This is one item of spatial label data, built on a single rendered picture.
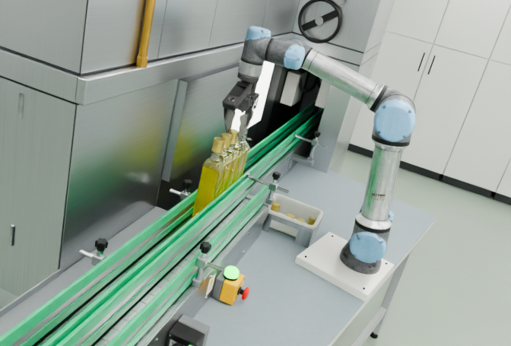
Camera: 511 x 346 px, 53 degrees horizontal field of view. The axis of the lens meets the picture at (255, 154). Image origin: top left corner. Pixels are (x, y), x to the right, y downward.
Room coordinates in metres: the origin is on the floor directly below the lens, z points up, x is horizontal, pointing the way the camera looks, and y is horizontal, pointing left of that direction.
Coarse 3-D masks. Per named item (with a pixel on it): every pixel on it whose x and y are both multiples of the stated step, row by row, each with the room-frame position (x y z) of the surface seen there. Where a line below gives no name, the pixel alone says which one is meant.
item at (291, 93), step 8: (288, 72) 2.72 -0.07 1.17; (296, 72) 2.74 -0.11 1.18; (304, 72) 2.80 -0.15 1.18; (288, 80) 2.72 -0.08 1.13; (296, 80) 2.71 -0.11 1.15; (304, 80) 2.85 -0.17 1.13; (288, 88) 2.72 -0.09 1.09; (296, 88) 2.71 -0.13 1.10; (320, 88) 2.65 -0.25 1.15; (328, 88) 2.64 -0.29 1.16; (288, 96) 2.71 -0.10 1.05; (296, 96) 2.75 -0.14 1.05; (320, 96) 2.65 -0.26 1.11; (288, 104) 2.71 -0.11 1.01; (320, 104) 2.64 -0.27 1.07
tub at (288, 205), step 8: (280, 200) 1.90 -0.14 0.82; (288, 200) 1.89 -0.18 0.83; (296, 200) 1.89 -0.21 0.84; (280, 208) 1.89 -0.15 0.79; (288, 208) 1.89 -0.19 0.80; (296, 208) 1.88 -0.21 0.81; (304, 208) 1.87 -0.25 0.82; (312, 208) 1.86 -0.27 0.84; (280, 216) 1.73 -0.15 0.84; (296, 216) 1.87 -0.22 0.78; (304, 216) 1.87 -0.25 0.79; (320, 216) 1.80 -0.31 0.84; (304, 224) 1.71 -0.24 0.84
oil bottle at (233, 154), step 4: (228, 152) 1.60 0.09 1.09; (232, 152) 1.60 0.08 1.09; (236, 152) 1.63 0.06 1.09; (232, 156) 1.59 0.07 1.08; (236, 156) 1.62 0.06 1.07; (232, 160) 1.59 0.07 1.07; (236, 160) 1.63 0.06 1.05; (232, 164) 1.59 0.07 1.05; (232, 168) 1.60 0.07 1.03; (228, 172) 1.59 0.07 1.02; (232, 172) 1.61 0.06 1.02; (228, 176) 1.59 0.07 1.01; (232, 176) 1.62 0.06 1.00; (228, 180) 1.59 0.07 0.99; (232, 180) 1.63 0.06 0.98; (228, 184) 1.60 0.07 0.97
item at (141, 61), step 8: (152, 0) 1.25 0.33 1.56; (152, 8) 1.25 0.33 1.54; (144, 16) 1.25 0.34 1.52; (152, 16) 1.25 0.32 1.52; (144, 24) 1.25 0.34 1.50; (144, 32) 1.24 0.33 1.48; (144, 40) 1.24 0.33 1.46; (144, 48) 1.25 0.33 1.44; (144, 56) 1.25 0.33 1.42; (136, 64) 1.24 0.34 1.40; (144, 64) 1.25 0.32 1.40
